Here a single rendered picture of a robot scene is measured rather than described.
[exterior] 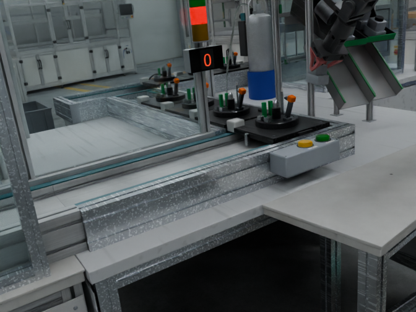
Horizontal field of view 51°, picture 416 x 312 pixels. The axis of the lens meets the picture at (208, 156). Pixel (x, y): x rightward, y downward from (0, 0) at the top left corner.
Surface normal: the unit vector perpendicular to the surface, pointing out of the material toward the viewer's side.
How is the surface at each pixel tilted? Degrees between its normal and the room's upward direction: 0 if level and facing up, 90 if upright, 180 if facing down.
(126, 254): 0
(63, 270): 0
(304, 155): 90
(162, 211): 90
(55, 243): 90
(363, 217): 0
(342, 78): 45
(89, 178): 90
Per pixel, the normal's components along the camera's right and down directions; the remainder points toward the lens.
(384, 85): 0.21, -0.48
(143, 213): 0.54, 0.22
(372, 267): -0.75, 0.28
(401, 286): -0.10, -0.94
